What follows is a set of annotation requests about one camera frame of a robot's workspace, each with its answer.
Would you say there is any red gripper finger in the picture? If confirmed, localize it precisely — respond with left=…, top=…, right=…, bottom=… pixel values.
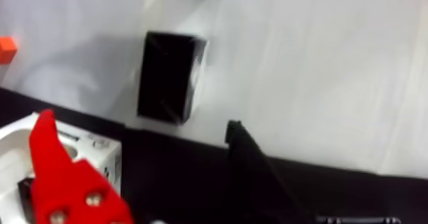
left=28, top=109, right=134, bottom=224

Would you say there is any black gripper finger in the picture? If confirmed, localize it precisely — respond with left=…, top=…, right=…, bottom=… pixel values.
left=225, top=119, right=316, bottom=224

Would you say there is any white Cheeky Panda cardboard box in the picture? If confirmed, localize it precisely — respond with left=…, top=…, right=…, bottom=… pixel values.
left=0, top=111, right=123, bottom=224

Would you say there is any orange cube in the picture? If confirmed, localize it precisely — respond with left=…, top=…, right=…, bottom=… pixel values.
left=0, top=36, right=18, bottom=65

